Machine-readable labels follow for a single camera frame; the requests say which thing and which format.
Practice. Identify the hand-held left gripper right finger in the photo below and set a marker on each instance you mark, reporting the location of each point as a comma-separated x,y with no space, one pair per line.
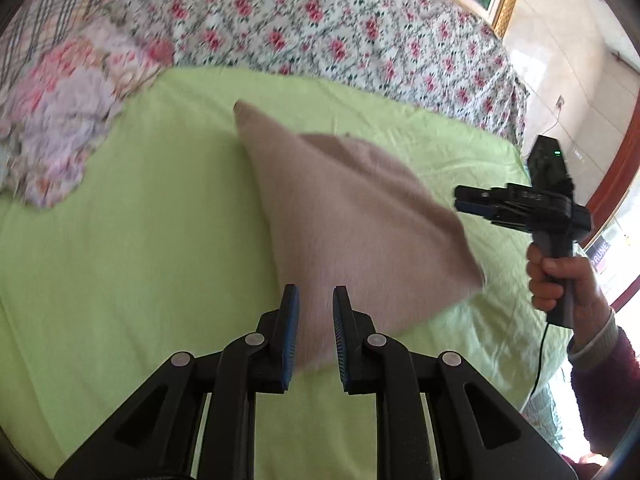
342,340

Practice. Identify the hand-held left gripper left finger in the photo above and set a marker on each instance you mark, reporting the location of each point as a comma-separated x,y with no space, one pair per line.
289,330

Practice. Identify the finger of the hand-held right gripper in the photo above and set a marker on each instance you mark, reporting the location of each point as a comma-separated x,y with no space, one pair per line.
485,194
492,217

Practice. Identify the beige knitted sweater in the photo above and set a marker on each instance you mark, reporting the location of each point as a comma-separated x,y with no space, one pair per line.
350,230

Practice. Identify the person's right forearm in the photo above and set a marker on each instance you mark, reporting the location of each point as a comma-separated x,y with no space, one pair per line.
607,380

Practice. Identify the person's right hand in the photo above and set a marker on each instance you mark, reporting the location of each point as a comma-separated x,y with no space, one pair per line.
585,295

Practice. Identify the dark printed sign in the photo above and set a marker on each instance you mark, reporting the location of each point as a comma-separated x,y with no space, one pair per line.
607,260

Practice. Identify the light green bed sheet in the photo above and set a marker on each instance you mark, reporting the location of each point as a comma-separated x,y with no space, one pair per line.
150,260

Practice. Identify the red rose floral quilt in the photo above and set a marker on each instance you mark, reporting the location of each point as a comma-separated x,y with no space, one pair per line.
325,25

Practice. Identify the pastel floral ruffled cloth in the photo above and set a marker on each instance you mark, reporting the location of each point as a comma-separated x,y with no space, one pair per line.
70,115

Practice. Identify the plaid blanket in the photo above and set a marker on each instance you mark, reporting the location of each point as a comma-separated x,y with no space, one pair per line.
45,15

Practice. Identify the brown wooden door frame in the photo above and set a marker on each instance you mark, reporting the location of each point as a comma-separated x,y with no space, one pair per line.
617,170

